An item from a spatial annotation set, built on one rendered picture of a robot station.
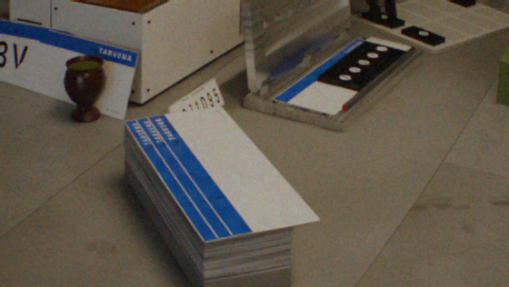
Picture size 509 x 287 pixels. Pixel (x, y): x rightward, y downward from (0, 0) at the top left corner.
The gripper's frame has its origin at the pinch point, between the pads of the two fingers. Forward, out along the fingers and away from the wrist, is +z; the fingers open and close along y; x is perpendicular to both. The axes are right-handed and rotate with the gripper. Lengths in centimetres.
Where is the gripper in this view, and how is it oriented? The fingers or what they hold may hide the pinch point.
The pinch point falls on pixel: (383, 11)
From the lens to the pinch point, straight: 260.7
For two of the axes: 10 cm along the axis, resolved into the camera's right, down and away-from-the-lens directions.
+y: 7.3, -2.9, 6.2
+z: 1.1, 9.5, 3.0
